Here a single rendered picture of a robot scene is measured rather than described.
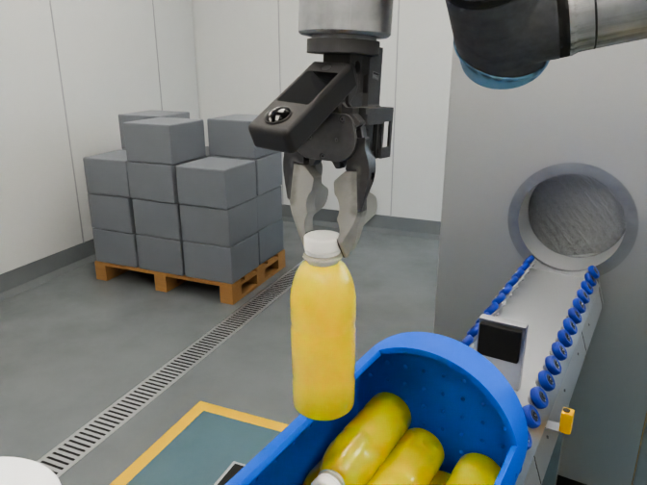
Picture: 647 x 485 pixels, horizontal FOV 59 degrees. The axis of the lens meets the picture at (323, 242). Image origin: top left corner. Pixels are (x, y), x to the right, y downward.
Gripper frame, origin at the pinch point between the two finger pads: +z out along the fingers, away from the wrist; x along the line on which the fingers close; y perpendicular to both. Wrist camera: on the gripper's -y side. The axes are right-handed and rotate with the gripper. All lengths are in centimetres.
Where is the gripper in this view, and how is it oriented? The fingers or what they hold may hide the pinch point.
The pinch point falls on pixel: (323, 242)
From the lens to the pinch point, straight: 59.3
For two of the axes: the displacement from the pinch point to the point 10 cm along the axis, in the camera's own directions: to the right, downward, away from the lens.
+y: 5.3, -2.1, 8.2
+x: -8.4, -1.8, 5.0
